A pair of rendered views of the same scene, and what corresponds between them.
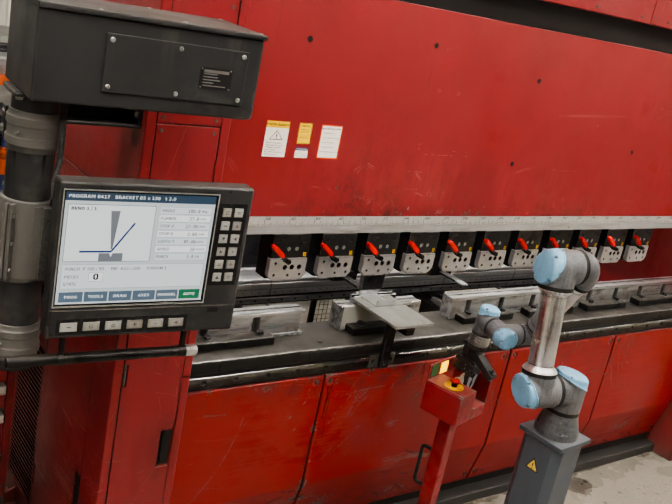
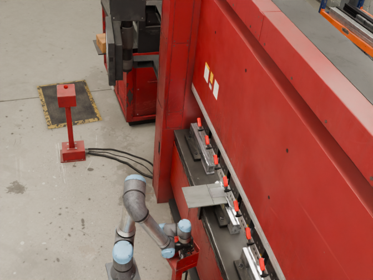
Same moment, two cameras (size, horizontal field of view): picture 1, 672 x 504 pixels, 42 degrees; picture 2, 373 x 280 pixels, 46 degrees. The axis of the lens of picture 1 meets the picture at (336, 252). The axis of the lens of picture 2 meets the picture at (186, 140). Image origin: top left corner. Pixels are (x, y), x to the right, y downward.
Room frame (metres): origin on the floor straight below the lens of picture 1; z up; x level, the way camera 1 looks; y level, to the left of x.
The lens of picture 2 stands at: (3.52, -2.17, 3.08)
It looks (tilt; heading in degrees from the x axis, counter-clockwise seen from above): 39 degrees down; 110
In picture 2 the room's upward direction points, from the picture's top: 6 degrees clockwise
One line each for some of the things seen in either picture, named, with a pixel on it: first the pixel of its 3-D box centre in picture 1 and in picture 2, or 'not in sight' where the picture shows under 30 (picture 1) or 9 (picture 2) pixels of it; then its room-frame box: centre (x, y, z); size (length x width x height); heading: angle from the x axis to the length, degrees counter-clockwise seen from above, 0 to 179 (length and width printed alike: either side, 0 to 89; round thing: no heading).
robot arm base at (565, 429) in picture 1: (559, 418); (122, 267); (2.73, -0.87, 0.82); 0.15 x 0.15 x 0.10
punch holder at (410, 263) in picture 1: (414, 249); (238, 192); (3.19, -0.29, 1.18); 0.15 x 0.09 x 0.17; 129
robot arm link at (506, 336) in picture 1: (505, 334); (167, 231); (2.90, -0.65, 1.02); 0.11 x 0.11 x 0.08; 27
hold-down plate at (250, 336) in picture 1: (232, 341); (192, 147); (2.67, 0.28, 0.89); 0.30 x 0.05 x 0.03; 129
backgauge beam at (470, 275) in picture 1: (397, 277); not in sight; (3.57, -0.28, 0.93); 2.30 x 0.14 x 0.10; 129
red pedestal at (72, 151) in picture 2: not in sight; (69, 123); (1.29, 0.52, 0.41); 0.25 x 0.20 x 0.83; 39
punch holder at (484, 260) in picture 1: (487, 246); (263, 245); (3.45, -0.60, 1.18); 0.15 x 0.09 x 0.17; 129
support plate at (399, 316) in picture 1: (392, 311); (204, 195); (2.97, -0.25, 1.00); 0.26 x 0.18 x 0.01; 39
